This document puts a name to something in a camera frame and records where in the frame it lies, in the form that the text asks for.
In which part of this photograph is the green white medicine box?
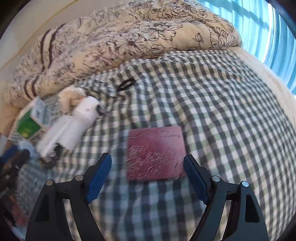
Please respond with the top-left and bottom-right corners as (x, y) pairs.
(16, 97), (52, 142)

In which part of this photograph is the white plastic bottle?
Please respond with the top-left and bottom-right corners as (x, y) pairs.
(36, 96), (100, 160)

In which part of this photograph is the cream lace fabric bundle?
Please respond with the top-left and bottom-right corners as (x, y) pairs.
(58, 85), (86, 113)

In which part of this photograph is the floral beige quilt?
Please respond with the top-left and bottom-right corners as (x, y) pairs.
(4, 1), (242, 108)

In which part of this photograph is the blue window curtain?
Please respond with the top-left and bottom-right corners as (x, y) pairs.
(200, 1), (295, 95)

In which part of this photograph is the dark bead bracelet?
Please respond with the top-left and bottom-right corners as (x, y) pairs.
(39, 144), (63, 168)

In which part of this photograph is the black hair tie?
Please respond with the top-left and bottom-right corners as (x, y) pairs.
(116, 78), (136, 92)

